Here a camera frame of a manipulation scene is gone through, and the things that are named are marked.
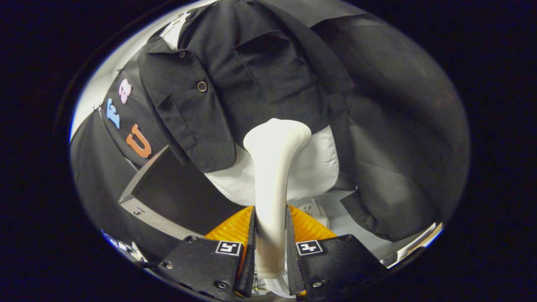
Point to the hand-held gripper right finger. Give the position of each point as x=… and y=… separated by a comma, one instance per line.
x=291, y=260

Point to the black blazer jacket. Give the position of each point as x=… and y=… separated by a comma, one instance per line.
x=251, y=84

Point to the grey cabinet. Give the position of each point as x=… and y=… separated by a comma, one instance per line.
x=180, y=193

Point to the white wooden board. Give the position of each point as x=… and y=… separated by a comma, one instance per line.
x=415, y=247

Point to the black backdrop cloth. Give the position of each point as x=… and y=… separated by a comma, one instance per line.
x=419, y=126

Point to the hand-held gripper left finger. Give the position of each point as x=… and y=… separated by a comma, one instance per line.
x=248, y=260

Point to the white mannequin torso on stand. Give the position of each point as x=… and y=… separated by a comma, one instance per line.
x=314, y=167

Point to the white and blue clutter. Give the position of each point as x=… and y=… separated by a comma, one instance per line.
x=134, y=251

